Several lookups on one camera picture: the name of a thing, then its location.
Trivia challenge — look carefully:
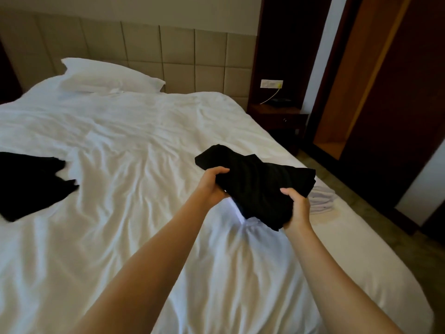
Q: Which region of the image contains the person's left hand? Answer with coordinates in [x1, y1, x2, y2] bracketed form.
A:
[195, 166, 231, 209]

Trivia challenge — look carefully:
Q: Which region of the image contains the person's right hand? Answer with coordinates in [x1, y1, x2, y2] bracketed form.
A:
[280, 188, 311, 231]

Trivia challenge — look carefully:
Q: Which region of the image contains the black garment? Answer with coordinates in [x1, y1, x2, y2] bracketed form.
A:
[195, 144, 316, 231]
[0, 151, 80, 222]

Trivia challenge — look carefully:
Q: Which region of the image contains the person's left forearm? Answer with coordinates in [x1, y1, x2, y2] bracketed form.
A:
[70, 191, 218, 334]

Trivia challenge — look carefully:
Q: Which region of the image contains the person's right forearm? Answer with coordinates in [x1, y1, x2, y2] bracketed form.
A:
[282, 221, 404, 334]

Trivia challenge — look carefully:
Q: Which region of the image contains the folded white garment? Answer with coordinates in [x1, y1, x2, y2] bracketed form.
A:
[307, 178, 337, 215]

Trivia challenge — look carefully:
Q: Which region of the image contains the dark wooden nightstand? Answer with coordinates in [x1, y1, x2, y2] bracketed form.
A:
[248, 103, 309, 155]

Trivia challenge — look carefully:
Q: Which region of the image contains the white bed sheet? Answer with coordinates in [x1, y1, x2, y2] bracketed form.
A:
[0, 76, 434, 334]

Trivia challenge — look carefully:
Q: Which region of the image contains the dark wooden wardrobe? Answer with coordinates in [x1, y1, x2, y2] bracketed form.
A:
[302, 0, 445, 237]

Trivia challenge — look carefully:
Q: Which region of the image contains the beige padded headboard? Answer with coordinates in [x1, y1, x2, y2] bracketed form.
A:
[0, 10, 258, 112]

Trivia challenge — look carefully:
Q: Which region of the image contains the white pillow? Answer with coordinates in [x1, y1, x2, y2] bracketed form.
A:
[60, 58, 166, 95]

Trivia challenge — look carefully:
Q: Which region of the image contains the white charging cable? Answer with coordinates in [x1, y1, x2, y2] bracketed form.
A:
[259, 85, 281, 105]

